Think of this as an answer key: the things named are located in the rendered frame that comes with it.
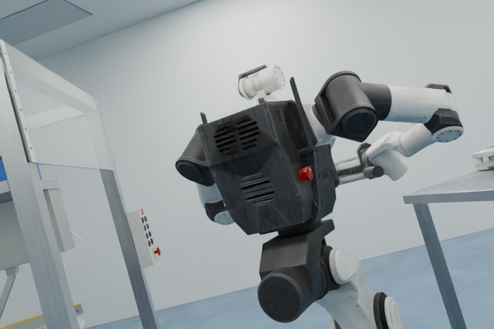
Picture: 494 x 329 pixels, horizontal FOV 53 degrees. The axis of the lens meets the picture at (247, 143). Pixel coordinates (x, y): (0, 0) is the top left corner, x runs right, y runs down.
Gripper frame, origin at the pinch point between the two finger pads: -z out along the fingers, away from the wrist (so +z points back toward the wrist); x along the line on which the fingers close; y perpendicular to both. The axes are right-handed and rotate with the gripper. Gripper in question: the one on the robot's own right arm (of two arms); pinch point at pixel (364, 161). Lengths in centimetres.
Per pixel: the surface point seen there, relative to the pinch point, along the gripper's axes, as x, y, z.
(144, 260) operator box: 16, -93, -55
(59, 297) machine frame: 8, -97, 42
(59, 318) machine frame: 13, -98, 42
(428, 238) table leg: 35.6, 18.6, -15.0
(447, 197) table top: 19.6, 21.6, 5.4
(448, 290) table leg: 56, 19, -15
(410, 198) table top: 19.4, 16.6, -15.4
